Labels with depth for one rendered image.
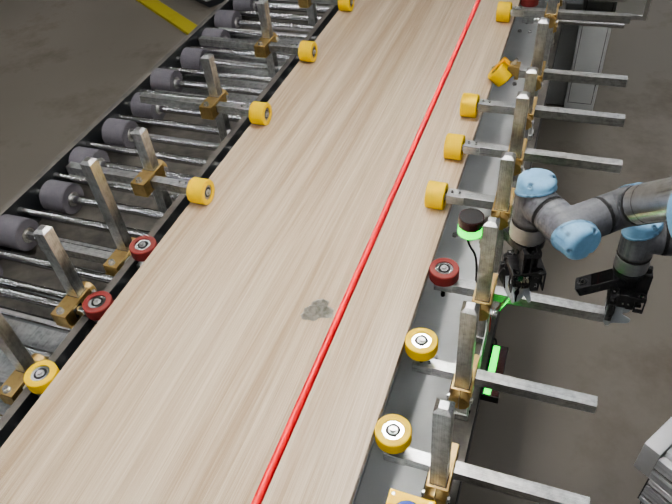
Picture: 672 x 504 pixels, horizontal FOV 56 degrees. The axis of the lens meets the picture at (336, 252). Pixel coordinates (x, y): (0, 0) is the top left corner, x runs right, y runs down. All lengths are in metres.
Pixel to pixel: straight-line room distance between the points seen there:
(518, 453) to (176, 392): 1.34
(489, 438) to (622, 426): 0.48
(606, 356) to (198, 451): 1.79
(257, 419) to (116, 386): 0.36
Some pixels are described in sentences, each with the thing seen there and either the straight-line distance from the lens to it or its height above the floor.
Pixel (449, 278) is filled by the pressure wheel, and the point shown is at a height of 0.90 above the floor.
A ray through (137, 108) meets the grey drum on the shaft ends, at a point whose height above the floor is 0.82.
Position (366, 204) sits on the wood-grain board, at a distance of 1.91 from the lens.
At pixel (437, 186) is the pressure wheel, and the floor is 0.98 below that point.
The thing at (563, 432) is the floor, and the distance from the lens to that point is 2.52.
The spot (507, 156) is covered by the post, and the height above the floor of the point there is 1.15.
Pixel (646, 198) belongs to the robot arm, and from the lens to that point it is 1.21.
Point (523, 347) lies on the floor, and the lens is 2.71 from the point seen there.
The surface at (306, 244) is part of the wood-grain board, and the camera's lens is 1.80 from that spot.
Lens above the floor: 2.13
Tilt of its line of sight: 44 degrees down
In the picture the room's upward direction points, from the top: 7 degrees counter-clockwise
